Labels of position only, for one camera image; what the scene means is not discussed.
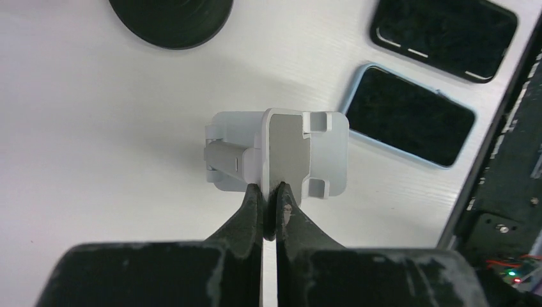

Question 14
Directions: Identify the black phone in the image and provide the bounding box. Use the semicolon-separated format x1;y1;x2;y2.
369;0;518;83

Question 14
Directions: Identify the blue case phone on table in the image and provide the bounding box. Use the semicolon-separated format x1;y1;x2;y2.
340;63;477;169

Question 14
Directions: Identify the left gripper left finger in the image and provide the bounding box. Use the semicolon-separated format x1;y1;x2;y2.
37;184;263;306

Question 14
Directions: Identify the black round phone stand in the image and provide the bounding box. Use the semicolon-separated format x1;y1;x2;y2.
109;0;233;50

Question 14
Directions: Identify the white folding phone stand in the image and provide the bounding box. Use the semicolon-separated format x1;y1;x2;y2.
204;108;350;203

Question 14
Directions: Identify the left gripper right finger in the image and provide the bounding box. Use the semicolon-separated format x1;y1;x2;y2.
275;183;488;306

